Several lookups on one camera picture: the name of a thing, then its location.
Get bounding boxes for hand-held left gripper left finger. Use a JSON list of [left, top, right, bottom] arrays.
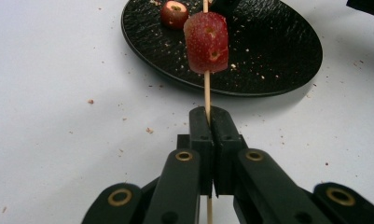
[[144, 105, 215, 224]]

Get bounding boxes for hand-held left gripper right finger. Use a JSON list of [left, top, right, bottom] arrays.
[[210, 106, 328, 224]]

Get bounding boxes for red hawthorn piece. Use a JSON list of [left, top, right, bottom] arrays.
[[183, 11, 229, 75], [159, 0, 189, 30]]

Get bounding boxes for black round plate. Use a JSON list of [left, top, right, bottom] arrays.
[[120, 0, 324, 97]]

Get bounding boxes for thin wooden skewer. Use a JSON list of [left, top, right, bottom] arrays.
[[202, 0, 214, 224]]

